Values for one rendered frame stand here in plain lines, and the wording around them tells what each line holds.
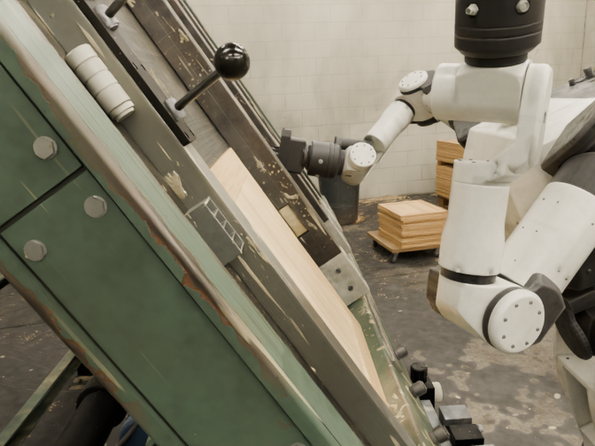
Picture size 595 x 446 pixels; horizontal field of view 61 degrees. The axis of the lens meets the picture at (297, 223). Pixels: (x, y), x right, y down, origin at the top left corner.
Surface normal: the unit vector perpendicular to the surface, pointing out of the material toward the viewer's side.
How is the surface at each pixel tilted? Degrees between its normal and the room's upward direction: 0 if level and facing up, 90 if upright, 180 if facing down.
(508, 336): 90
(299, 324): 90
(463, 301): 84
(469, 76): 105
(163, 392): 90
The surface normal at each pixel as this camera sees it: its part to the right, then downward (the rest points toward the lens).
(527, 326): 0.36, 0.22
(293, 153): 0.04, 0.25
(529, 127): -0.51, 0.15
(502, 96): -0.50, 0.48
